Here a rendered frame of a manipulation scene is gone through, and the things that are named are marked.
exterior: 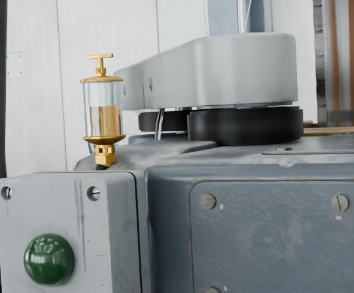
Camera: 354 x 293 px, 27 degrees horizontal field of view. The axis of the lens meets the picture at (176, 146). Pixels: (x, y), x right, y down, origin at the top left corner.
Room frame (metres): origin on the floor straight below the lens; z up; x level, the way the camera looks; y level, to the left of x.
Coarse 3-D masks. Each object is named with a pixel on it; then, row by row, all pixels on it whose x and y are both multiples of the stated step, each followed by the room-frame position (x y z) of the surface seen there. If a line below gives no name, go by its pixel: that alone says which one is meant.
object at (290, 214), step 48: (144, 144) 0.53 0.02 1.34; (192, 144) 0.50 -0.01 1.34; (240, 144) 0.54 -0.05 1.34; (288, 144) 0.52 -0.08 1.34; (336, 144) 0.46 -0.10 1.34; (192, 192) 0.42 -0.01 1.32; (240, 192) 0.41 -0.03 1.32; (288, 192) 0.39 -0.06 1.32; (336, 192) 0.38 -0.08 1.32; (192, 240) 0.42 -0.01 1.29; (240, 240) 0.41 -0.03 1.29; (288, 240) 0.39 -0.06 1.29; (336, 240) 0.38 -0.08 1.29; (192, 288) 0.42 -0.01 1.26; (240, 288) 0.41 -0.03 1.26; (288, 288) 0.40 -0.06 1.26; (336, 288) 0.38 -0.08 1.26
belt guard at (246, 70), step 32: (160, 64) 0.66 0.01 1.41; (192, 64) 0.55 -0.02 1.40; (224, 64) 0.53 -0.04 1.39; (256, 64) 0.53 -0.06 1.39; (288, 64) 0.54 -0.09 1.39; (128, 96) 0.84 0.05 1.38; (160, 96) 0.67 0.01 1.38; (192, 96) 0.56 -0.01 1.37; (224, 96) 0.53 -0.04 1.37; (256, 96) 0.53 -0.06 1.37; (288, 96) 0.54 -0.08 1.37
